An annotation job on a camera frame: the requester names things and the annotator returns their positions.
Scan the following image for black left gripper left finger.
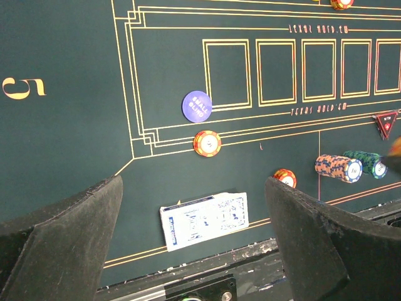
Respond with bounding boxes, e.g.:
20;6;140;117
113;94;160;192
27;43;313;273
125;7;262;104
1;176;123;300

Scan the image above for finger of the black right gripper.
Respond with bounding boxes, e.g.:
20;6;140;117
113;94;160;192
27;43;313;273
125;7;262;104
382;136;401;173

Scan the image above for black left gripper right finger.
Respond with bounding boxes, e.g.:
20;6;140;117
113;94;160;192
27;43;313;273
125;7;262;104
265;177;400;300

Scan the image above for red triangular dealer button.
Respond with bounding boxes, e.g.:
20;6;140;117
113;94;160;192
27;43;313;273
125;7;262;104
372;110;398;140

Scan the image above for orange poker chip stack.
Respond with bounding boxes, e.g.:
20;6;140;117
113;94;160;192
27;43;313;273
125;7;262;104
273;169;297;188

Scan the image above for orange chips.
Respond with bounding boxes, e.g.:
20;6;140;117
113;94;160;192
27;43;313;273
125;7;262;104
193;130;222;157
330;0;354;10

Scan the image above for purple small blind button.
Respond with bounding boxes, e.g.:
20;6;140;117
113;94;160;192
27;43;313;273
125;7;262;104
182;90;212;123

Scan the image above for green poker chip stack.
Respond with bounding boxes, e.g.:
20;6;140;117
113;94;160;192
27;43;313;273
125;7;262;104
342;150;388;179

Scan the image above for blue playing card deck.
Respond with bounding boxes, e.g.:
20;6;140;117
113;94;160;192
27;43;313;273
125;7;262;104
160;192;249;251

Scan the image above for dark green poker mat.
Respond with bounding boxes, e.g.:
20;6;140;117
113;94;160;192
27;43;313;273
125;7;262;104
1;1;400;285

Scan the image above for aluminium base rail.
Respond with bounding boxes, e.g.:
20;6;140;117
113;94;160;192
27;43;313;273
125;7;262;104
95;238;293;300

